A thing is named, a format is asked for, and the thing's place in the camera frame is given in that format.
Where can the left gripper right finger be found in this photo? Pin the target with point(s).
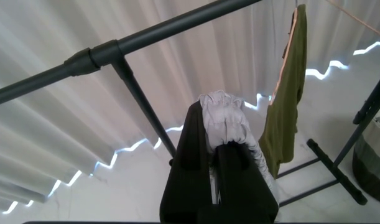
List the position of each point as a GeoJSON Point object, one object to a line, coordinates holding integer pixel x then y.
{"type": "Point", "coordinates": [242, 193]}

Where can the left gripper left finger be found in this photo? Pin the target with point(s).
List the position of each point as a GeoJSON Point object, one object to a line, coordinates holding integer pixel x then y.
{"type": "Point", "coordinates": [186, 180]}

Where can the pale grey shorts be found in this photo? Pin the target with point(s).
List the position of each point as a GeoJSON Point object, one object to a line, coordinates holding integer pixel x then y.
{"type": "Point", "coordinates": [224, 115]}

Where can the green long-sleeved shirt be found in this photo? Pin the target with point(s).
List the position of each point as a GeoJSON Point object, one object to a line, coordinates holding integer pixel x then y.
{"type": "Point", "coordinates": [286, 124]}

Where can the pink clothes hanger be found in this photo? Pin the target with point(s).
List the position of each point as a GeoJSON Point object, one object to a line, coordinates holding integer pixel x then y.
{"type": "Point", "coordinates": [285, 53]}
{"type": "Point", "coordinates": [357, 19]}

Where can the white laundry basket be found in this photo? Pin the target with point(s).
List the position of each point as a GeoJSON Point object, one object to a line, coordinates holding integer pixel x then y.
{"type": "Point", "coordinates": [373, 161]}

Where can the black clothes rack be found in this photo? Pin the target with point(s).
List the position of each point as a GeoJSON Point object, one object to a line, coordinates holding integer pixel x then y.
{"type": "Point", "coordinates": [164, 28]}

